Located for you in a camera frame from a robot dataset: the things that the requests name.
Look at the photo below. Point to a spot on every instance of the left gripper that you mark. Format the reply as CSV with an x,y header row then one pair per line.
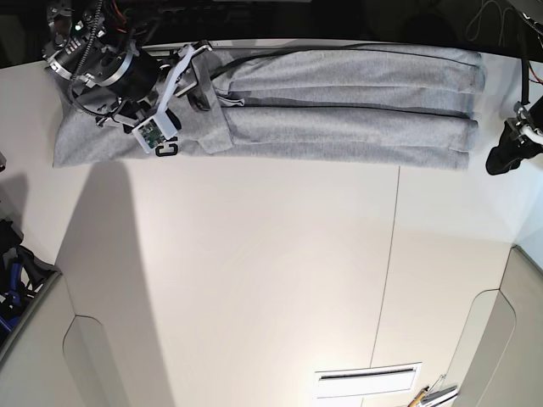
x,y
521,137

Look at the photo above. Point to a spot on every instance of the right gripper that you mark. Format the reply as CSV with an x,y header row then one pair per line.
x,y
182,78

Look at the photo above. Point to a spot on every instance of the grey T-shirt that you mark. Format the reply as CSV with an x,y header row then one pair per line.
x,y
377,103

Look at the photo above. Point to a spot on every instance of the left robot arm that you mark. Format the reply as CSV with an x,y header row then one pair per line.
x,y
530,38

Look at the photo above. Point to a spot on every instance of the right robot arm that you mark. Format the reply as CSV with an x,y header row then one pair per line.
x,y
96,49

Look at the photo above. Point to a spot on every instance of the grey panel right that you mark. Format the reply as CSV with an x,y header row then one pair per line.
x,y
498,360

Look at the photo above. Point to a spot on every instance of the blue tool in bin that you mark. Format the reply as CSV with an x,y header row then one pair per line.
x,y
12,307

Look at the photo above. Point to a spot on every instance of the tools at bottom edge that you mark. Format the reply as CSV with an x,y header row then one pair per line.
x,y
432,397

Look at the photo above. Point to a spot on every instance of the grey bin left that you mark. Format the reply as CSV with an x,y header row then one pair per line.
x,y
35,276

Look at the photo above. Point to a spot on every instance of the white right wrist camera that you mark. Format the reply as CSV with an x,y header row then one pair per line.
x,y
154,131

